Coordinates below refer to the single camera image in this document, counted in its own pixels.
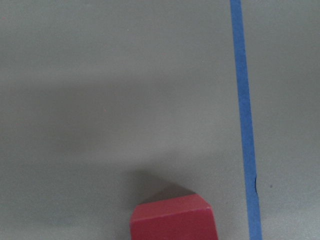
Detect red block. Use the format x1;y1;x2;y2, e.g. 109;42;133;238
130;194;219;240

